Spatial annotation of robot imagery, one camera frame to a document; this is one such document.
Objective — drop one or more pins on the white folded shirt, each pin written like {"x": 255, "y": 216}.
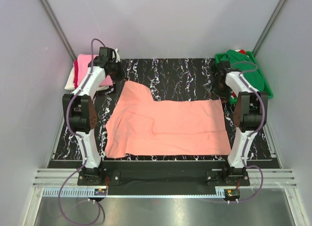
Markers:
{"x": 70, "y": 82}

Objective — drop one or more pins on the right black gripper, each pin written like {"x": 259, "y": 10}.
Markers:
{"x": 225, "y": 96}

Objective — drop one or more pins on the circuit board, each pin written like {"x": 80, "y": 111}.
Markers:
{"x": 100, "y": 192}
{"x": 232, "y": 192}

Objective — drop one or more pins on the right circuit board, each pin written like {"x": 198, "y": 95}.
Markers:
{"x": 232, "y": 192}

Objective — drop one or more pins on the green t shirt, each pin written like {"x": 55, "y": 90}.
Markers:
{"x": 245, "y": 64}

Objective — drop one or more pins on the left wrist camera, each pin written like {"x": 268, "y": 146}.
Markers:
{"x": 107, "y": 54}

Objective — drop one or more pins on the red and white shirt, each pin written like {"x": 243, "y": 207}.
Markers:
{"x": 242, "y": 52}

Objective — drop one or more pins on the green plastic bin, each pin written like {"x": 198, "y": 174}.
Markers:
{"x": 267, "y": 88}

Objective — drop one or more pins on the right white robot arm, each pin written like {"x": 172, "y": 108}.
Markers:
{"x": 250, "y": 112}

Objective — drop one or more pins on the left circuit board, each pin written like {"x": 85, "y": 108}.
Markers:
{"x": 100, "y": 192}

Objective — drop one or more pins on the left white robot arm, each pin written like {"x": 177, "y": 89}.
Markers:
{"x": 79, "y": 112}

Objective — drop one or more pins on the aluminium frame rail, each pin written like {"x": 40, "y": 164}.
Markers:
{"x": 58, "y": 182}

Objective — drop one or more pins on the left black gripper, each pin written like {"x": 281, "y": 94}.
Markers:
{"x": 120, "y": 75}

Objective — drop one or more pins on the salmon pink t shirt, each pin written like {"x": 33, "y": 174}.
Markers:
{"x": 139, "y": 125}

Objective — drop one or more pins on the black marbled table mat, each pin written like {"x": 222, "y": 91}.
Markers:
{"x": 168, "y": 79}

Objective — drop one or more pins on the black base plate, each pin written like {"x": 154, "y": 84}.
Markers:
{"x": 202, "y": 172}

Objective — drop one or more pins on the light pink folded shirt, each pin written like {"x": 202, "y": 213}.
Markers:
{"x": 84, "y": 62}

